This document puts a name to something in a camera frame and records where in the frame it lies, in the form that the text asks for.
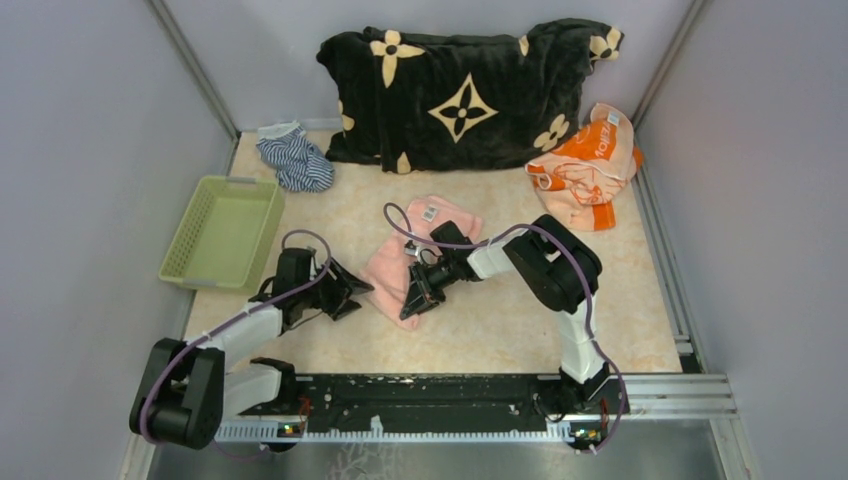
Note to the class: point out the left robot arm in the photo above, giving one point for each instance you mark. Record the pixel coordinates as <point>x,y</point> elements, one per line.
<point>189,387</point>

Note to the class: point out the black floral pillow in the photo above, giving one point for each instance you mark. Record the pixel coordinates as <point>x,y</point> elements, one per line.
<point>417,102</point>

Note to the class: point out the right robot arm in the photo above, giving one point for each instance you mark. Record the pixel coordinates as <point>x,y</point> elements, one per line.
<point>561,272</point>

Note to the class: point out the pink towel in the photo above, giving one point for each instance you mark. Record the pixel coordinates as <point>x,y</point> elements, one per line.
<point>387,270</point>

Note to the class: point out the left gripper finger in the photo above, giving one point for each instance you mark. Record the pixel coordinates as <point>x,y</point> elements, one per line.
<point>339,308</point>
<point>347,281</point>

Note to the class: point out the orange white towel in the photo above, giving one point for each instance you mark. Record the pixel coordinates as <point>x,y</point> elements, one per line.
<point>578,181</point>

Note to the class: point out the blue striped cloth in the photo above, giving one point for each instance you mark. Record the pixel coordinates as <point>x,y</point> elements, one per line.
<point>299,164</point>

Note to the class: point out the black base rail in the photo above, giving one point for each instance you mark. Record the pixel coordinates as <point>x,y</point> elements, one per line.
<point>442,404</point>

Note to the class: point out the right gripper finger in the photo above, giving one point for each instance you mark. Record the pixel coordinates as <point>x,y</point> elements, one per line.
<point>417,300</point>
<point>433,300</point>

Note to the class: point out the green plastic basket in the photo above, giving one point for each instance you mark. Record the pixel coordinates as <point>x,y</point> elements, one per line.
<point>225,236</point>

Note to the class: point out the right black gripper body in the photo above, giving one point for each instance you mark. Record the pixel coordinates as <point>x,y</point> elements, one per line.
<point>442,274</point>

